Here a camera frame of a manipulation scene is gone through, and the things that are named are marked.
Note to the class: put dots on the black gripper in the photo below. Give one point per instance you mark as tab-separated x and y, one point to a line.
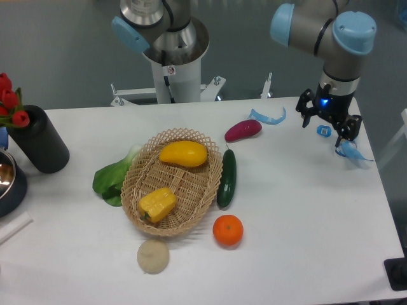
332	106

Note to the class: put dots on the yellow bell pepper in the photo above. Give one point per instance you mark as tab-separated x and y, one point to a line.
157	205

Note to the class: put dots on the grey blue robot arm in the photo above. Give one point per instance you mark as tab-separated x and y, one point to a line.
323	28

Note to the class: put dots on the woven wicker basket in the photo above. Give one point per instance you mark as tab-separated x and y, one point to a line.
195	188

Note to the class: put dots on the small blue tape roll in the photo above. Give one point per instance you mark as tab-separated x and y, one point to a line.
324	131

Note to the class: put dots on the crumpled blue tape strip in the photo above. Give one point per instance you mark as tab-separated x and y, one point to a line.
348	150

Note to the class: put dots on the blue curved tape strip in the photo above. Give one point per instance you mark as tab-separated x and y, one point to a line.
267	119

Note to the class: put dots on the purple sweet potato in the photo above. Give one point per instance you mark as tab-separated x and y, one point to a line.
243	130

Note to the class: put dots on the green cucumber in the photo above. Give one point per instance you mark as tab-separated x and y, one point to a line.
228	180

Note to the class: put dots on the yellow mango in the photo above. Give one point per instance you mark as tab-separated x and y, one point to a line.
184	153

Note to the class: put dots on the orange tangerine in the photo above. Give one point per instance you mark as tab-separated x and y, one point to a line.
228	230

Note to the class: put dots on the black device at corner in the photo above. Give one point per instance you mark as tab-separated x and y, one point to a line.
396	273

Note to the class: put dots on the green bok choy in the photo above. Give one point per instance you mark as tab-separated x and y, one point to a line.
108	181

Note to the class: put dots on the black ribbed vase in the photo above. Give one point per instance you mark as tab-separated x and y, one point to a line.
41	142

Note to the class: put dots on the red tulip flowers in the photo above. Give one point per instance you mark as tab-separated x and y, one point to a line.
13	114

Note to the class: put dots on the steel bowl dark rim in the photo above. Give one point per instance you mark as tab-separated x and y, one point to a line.
13	184

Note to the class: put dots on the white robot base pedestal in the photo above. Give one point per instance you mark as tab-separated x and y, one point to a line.
176	65

